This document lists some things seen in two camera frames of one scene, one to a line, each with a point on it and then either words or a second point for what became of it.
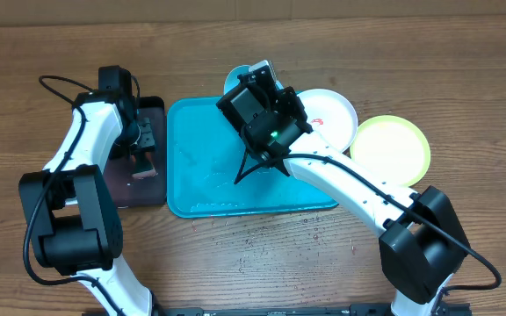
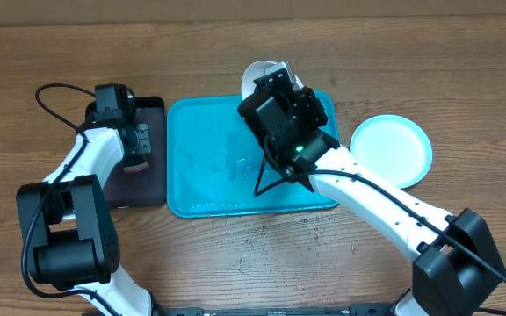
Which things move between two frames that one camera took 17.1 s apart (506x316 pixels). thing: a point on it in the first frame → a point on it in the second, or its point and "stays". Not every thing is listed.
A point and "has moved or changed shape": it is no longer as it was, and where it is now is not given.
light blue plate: x=233 y=79 → x=393 y=147
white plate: x=331 y=116 has moved or changed shape
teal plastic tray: x=210 y=175 stays
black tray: x=148 y=191 stays
